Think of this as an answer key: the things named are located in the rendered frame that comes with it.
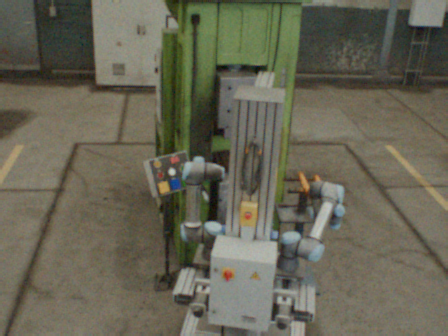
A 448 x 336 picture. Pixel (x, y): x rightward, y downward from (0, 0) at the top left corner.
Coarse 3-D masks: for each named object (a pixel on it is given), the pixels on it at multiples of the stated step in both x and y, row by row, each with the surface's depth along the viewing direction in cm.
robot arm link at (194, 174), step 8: (184, 168) 320; (192, 168) 319; (200, 168) 319; (184, 176) 320; (192, 176) 320; (200, 176) 319; (192, 184) 321; (200, 184) 323; (192, 192) 325; (192, 200) 326; (192, 208) 328; (192, 216) 330; (184, 224) 334; (192, 224) 331; (200, 224) 334; (184, 232) 333; (192, 232) 332; (200, 232) 333; (184, 240) 335; (192, 240) 335; (200, 240) 334
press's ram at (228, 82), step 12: (216, 72) 401; (228, 72) 401; (240, 72) 403; (252, 72) 405; (216, 84) 402; (228, 84) 389; (240, 84) 391; (252, 84) 393; (216, 96) 404; (228, 96) 394; (216, 108) 406; (228, 108) 398; (216, 120) 409; (228, 120) 402
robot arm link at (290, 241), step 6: (288, 234) 331; (294, 234) 330; (282, 240) 329; (288, 240) 325; (294, 240) 325; (300, 240) 326; (282, 246) 330; (288, 246) 327; (294, 246) 325; (282, 252) 331; (288, 252) 328; (294, 252) 326
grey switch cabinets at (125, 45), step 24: (96, 0) 857; (120, 0) 860; (144, 0) 862; (96, 24) 874; (120, 24) 877; (144, 24) 879; (96, 48) 891; (120, 48) 894; (144, 48) 897; (96, 72) 909; (120, 72) 911; (144, 72) 915
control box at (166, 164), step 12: (168, 156) 394; (180, 156) 400; (156, 168) 387; (168, 168) 393; (180, 168) 398; (156, 180) 386; (168, 180) 391; (180, 180) 397; (156, 192) 385; (168, 192) 390
